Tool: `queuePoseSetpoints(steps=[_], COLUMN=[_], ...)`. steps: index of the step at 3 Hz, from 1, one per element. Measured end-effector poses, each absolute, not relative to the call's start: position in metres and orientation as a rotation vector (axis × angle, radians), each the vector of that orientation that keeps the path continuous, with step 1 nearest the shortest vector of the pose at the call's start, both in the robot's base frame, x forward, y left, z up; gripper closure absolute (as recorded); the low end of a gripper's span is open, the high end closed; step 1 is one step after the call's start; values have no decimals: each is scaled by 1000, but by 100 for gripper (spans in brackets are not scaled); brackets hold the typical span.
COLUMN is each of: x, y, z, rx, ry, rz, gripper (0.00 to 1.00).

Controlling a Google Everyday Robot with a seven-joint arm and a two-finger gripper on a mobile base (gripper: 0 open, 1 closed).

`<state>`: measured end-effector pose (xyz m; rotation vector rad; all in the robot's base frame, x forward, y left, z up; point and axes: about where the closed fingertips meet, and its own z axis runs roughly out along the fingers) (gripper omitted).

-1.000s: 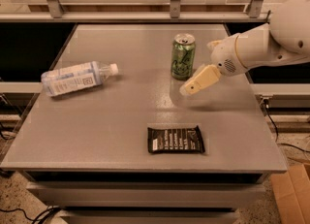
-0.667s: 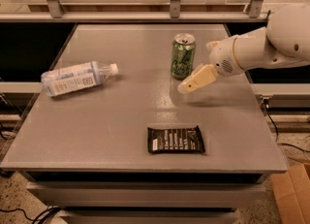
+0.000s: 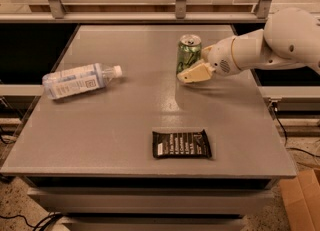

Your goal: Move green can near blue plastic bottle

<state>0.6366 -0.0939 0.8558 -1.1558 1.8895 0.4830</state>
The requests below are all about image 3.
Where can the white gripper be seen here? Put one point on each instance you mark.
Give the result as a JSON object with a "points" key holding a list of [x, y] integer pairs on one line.
{"points": [[221, 57]]}

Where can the green soda can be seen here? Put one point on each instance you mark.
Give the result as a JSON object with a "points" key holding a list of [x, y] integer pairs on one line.
{"points": [[189, 51]]}

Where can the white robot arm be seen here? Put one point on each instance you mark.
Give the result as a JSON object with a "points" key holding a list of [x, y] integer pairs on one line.
{"points": [[290, 39]]}

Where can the blue plastic water bottle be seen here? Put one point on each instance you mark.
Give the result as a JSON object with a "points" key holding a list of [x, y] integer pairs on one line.
{"points": [[79, 80]]}

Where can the black snack bar wrapper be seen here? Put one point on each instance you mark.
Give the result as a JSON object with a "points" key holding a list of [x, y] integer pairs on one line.
{"points": [[181, 145]]}

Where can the cardboard box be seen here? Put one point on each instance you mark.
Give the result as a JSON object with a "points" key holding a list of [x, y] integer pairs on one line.
{"points": [[301, 198]]}

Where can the metal frame rail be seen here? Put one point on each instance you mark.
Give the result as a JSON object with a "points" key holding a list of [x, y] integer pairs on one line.
{"points": [[140, 11]]}

